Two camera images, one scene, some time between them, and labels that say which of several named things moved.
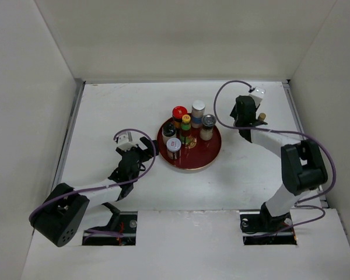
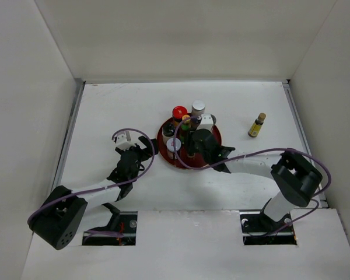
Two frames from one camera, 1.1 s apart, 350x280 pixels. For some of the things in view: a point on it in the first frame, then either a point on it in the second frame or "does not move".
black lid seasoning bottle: [168, 131] does not move
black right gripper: [233, 113] -> [190, 144]
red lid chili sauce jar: [177, 114] does not move
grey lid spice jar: [173, 146] does not move
